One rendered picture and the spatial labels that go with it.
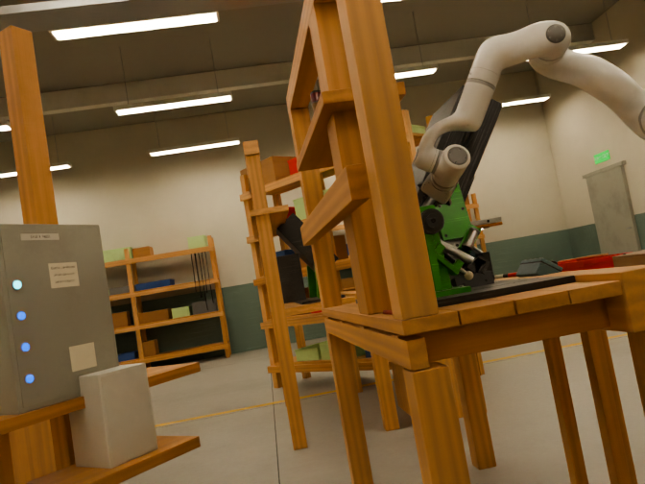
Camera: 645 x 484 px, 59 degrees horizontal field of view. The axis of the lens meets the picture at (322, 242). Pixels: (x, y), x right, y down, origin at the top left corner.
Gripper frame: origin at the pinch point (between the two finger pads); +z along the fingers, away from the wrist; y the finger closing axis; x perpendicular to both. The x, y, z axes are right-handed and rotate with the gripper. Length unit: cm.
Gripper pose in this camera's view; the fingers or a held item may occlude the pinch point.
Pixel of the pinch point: (430, 200)
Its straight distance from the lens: 204.0
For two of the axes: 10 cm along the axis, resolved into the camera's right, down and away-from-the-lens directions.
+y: -8.2, -5.5, 1.4
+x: -5.7, 7.5, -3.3
